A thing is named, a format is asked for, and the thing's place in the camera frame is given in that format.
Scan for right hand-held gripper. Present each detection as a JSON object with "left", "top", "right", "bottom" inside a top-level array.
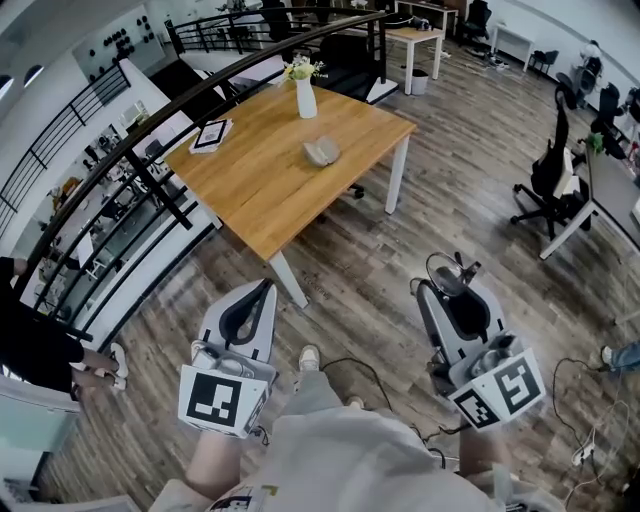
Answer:
[{"left": 415, "top": 278, "right": 547, "bottom": 432}]

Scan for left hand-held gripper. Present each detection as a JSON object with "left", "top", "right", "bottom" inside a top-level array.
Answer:
[{"left": 177, "top": 278, "right": 280, "bottom": 441}]

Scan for black framed glasses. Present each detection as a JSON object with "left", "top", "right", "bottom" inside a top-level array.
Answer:
[{"left": 425, "top": 250, "right": 483, "bottom": 302}]

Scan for person's right forearm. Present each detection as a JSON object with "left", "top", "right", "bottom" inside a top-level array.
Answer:
[{"left": 458, "top": 423, "right": 515, "bottom": 482}]

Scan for person's left forearm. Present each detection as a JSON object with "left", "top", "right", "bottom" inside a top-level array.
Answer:
[{"left": 185, "top": 428, "right": 247, "bottom": 497}]

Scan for person's beige trouser leg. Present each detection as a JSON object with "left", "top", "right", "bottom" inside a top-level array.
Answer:
[{"left": 291, "top": 368, "right": 352, "bottom": 417}]

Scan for wooden table with white legs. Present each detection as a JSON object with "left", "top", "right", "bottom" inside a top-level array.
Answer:
[{"left": 164, "top": 81, "right": 418, "bottom": 311}]

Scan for black office chair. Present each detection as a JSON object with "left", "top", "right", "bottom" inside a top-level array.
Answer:
[{"left": 509, "top": 82, "right": 597, "bottom": 242}]

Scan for white power strip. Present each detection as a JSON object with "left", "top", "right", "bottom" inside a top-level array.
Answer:
[{"left": 571, "top": 428, "right": 600, "bottom": 467}]

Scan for person's beige shirt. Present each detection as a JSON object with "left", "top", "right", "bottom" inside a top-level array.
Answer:
[{"left": 148, "top": 406, "right": 569, "bottom": 512}]

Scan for grey desk with white legs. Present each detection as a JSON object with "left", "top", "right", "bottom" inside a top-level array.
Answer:
[{"left": 538, "top": 143, "right": 640, "bottom": 261}]

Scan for black curved metal railing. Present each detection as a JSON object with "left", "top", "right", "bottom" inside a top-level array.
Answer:
[{"left": 0, "top": 6, "right": 402, "bottom": 344}]

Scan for white vase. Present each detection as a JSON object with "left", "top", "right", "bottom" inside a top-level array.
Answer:
[{"left": 295, "top": 77, "right": 319, "bottom": 120}]

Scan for yellow white flower bunch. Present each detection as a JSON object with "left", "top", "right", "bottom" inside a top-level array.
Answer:
[{"left": 281, "top": 56, "right": 327, "bottom": 85}]

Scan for small wooden table white legs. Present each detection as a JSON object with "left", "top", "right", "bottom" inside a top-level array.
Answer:
[{"left": 383, "top": 26, "right": 447, "bottom": 97}]

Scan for black thin floor cable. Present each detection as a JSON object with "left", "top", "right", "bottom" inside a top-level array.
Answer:
[{"left": 551, "top": 356, "right": 640, "bottom": 509}]

